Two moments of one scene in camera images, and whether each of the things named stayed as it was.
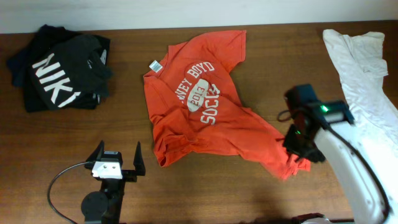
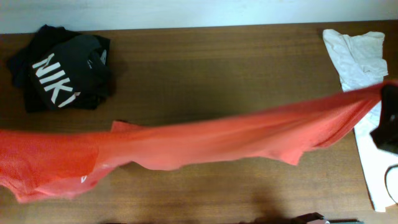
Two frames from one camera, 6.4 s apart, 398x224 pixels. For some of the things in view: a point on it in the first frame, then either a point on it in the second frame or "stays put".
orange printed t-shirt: x=195 y=109 → x=36 y=165
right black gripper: x=289 y=146 → x=386 y=135
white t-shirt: x=374 y=112 stays put
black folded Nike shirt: x=60 y=68 stays put
